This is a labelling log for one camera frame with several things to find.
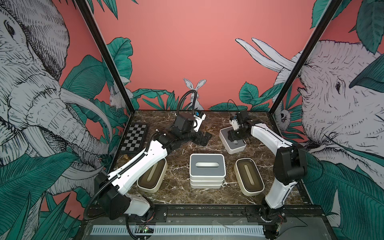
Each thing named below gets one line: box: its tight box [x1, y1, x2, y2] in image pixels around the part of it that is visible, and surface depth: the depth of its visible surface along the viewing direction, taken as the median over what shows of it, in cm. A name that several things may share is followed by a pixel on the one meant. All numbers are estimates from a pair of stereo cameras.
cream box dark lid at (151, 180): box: [136, 157, 168, 193], surface depth 82 cm
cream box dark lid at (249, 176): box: [234, 157, 265, 197], surface depth 83 cm
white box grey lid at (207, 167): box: [189, 153, 226, 181], surface depth 75 cm
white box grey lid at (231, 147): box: [219, 126, 247, 155], surface depth 97 cm
